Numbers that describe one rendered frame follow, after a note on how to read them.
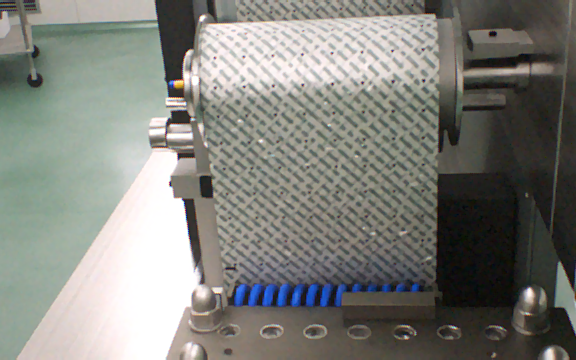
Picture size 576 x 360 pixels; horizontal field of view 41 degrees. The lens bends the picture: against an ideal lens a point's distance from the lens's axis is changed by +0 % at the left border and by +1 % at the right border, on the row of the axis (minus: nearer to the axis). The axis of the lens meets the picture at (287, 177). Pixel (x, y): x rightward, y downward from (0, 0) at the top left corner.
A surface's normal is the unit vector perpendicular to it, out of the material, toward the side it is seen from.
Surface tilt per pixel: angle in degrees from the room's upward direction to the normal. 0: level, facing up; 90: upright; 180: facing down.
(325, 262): 90
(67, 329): 0
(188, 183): 90
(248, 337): 0
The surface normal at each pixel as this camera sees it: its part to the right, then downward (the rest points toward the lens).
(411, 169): -0.10, 0.43
